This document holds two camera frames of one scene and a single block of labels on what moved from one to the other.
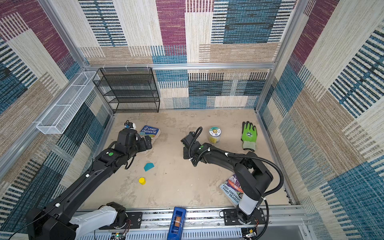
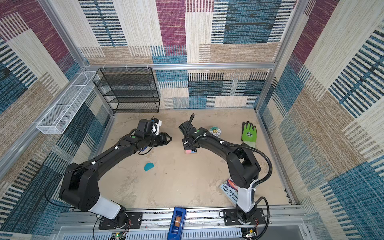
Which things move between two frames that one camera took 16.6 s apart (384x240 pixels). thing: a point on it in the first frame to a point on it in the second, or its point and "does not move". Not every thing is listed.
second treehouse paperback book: [233, 190] does not move
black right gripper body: [187, 154] to [187, 145]
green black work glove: [249, 136] does not move
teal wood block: [148, 166] does not move
